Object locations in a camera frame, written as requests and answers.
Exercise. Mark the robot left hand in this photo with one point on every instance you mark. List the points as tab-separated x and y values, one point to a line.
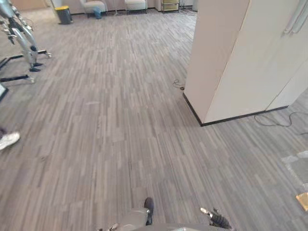
111	227

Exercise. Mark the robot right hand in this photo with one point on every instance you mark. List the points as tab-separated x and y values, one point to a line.
217	217

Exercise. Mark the robot own grey torso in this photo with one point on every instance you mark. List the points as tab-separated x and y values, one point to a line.
183	227

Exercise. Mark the robot own dark foot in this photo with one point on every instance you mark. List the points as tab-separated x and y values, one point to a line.
149	207

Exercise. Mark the yellow-brown flat board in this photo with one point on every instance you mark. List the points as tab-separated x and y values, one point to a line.
303	201

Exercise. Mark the clear plastic sheet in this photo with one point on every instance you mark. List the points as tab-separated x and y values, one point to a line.
297	166

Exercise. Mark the person's white shoe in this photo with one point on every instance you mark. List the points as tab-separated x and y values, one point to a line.
8	140

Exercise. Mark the dark framed screen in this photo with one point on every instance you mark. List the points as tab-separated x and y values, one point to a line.
2	91

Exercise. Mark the black wheeled robot stand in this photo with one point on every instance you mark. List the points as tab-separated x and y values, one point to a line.
14	78

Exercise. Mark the blue bag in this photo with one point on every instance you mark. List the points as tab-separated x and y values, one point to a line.
97	13

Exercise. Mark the pale green curtain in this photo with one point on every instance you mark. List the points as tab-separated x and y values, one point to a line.
297	16

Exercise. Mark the yellow framed cart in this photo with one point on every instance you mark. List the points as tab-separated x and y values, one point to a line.
170	6

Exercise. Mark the dark bin with yellow lid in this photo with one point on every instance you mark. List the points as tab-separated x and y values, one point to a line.
64	15

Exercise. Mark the beige armchair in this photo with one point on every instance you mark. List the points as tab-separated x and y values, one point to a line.
92	5

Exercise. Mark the white upholstered stool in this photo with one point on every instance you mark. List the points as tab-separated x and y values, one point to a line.
135	4

